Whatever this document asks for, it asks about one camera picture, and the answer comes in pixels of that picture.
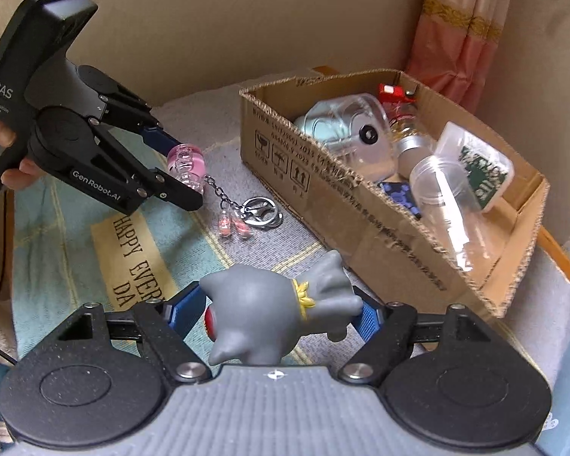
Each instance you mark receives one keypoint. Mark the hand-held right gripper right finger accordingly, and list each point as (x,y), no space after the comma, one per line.
(368,318)

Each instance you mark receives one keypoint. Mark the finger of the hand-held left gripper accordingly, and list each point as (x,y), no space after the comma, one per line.
(180,194)
(161,140)

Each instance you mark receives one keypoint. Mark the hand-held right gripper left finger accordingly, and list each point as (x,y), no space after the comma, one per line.
(187,311)

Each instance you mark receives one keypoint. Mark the grey toy figure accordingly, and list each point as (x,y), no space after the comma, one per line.
(261,304)

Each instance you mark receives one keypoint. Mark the blue toy with red wheels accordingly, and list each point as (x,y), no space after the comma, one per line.
(401,197)

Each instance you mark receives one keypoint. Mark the cardboard box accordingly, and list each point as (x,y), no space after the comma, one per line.
(313,199)

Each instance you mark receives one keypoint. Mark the clear plastic jar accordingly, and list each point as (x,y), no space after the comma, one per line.
(437,185)

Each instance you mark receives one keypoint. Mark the mint green egg-shaped case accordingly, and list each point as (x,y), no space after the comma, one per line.
(316,126)

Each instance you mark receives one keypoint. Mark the capsule jar with silver lid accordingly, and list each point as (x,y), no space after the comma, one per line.
(408,142)

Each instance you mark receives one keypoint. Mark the clear container with red label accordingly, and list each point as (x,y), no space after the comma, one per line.
(346,114)

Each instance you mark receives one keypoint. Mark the person's left hand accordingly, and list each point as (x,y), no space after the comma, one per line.
(21,173)

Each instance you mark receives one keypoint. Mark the white bottle with green label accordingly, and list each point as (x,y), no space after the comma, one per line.
(479,166)

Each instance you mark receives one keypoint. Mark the small red box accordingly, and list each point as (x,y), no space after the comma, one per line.
(392,92)

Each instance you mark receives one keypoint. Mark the pink curtain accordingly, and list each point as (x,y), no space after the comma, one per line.
(456,47)

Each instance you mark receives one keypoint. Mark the wooden bed frame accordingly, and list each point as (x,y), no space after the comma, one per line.
(558,254)

